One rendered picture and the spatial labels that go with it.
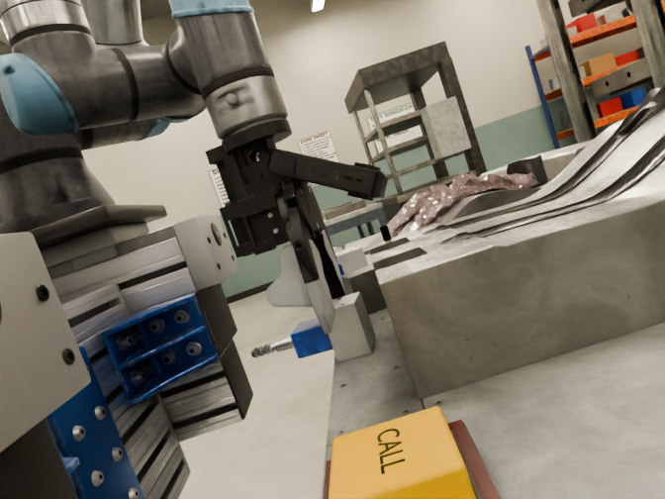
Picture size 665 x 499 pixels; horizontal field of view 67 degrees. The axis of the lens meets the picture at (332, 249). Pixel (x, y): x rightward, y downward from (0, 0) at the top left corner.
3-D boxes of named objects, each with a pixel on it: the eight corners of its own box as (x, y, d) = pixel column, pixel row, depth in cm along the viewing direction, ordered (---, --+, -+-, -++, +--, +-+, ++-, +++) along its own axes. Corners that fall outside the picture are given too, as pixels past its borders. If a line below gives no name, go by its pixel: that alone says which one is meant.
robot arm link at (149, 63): (97, 71, 58) (123, 25, 49) (186, 62, 65) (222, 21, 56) (122, 137, 59) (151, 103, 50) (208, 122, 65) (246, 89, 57)
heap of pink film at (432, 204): (416, 245, 71) (398, 192, 70) (374, 245, 88) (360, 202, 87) (565, 187, 77) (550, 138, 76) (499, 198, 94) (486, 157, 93)
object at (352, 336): (252, 385, 53) (236, 338, 52) (267, 367, 58) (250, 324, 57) (371, 353, 50) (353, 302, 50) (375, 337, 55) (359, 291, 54)
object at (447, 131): (427, 274, 477) (358, 62, 459) (395, 260, 631) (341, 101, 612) (520, 242, 482) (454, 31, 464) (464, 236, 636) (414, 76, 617)
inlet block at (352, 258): (287, 318, 67) (273, 279, 67) (281, 313, 72) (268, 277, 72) (374, 283, 70) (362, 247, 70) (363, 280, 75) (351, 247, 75)
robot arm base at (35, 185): (-26, 252, 62) (-57, 176, 61) (42, 244, 77) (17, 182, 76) (89, 213, 62) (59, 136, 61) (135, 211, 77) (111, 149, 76)
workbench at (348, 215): (336, 311, 457) (304, 218, 448) (324, 283, 645) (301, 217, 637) (409, 285, 460) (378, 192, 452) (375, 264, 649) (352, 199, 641)
